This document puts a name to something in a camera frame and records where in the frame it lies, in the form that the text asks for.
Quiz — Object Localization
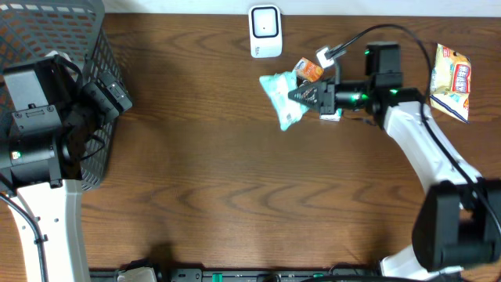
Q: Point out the white blue snack bag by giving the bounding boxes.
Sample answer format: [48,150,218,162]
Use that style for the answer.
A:
[430,44,472,124]

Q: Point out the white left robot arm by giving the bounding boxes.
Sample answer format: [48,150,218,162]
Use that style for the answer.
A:
[1,53,102,281]

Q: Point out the grey plastic mesh basket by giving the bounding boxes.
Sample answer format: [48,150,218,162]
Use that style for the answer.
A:
[1,0,128,191]

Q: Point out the small green white carton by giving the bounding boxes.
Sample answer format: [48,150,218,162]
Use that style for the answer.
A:
[319,108,342,122]

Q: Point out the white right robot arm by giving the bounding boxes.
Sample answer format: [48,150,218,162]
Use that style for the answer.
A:
[288,42,500,280]

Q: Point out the orange tissue pack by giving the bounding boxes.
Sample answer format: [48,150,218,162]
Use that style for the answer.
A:
[294,57,324,82]

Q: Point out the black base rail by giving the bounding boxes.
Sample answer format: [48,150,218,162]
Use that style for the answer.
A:
[88,267,463,282]

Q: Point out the white barcode scanner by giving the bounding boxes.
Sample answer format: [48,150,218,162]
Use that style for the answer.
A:
[248,4,283,59]

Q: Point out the teal packet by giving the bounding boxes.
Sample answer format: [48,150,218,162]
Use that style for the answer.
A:
[259,70,309,132]

